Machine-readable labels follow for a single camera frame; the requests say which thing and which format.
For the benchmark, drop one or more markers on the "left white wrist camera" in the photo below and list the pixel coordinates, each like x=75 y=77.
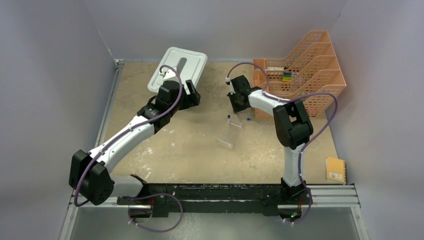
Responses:
x=167 y=75

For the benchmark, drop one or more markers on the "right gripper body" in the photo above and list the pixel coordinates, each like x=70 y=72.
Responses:
x=237 y=105

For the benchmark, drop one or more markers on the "yellow spiral notebook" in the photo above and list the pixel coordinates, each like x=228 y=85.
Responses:
x=336 y=170

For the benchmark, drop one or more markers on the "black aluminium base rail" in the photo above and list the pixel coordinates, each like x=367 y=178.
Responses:
x=270 y=200

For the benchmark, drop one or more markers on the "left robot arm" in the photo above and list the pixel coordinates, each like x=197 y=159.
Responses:
x=90 y=172

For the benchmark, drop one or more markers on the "clear acrylic tube rack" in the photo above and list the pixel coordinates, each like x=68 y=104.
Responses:
x=230 y=133

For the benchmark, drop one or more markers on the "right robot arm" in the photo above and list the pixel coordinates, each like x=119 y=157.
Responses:
x=292 y=125

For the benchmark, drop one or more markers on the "markers in organizer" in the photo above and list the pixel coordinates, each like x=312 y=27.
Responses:
x=289 y=75

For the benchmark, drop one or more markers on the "orange plastic file organizer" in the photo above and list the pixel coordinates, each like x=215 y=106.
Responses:
x=314 y=59

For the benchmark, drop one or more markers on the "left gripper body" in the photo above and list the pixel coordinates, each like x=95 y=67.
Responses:
x=187 y=100

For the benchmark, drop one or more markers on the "white plastic bin lid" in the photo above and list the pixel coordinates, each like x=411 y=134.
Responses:
x=189 y=64

